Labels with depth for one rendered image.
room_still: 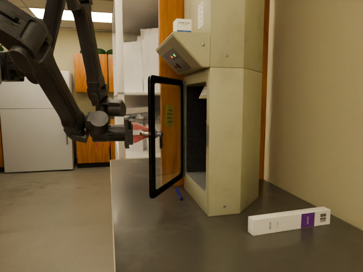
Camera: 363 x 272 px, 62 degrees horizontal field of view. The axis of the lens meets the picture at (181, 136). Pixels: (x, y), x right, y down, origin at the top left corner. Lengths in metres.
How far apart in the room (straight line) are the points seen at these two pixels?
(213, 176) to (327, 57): 0.57
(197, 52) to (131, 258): 0.59
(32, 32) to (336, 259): 0.87
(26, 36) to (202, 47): 0.47
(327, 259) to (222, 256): 0.25
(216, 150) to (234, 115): 0.13
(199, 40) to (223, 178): 0.43
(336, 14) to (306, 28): 0.15
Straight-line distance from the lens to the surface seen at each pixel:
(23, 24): 0.77
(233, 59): 0.97
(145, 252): 0.80
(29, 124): 5.93
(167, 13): 1.32
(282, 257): 0.81
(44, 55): 0.80
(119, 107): 1.28
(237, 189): 1.01
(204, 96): 1.05
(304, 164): 1.27
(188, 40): 0.93
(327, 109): 1.16
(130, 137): 1.02
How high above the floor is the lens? 1.32
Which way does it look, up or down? 7 degrees down
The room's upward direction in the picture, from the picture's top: straight up
